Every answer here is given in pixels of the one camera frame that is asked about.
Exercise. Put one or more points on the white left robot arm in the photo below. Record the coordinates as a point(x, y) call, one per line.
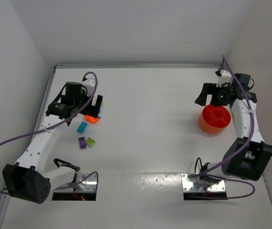
point(25, 179)

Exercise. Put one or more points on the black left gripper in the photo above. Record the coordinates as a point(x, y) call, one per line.
point(97, 105)

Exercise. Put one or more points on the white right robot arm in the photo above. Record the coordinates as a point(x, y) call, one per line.
point(249, 155)

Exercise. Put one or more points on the metal base plate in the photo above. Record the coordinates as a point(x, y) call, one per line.
point(194, 185)
point(85, 183)

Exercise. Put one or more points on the green lego brick near purple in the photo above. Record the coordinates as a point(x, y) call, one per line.
point(89, 141)

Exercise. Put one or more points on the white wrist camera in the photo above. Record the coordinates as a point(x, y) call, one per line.
point(88, 86)
point(223, 77)

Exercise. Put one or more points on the teal lego brick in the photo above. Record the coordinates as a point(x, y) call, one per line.
point(82, 127)

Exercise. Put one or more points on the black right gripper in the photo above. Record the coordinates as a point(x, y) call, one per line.
point(211, 90)

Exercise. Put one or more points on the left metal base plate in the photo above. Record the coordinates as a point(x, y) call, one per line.
point(85, 183)

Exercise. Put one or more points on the orange divided round container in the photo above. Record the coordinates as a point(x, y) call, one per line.
point(214, 119)

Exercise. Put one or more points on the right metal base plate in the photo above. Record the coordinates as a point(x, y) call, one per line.
point(194, 185)

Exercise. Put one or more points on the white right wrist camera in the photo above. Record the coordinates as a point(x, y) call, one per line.
point(223, 77)

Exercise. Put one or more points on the orange lego piece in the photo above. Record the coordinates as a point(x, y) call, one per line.
point(91, 119)

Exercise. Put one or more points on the purple rectangular lego brick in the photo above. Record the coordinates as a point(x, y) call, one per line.
point(82, 143)

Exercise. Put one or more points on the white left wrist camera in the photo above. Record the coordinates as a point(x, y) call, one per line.
point(88, 86)

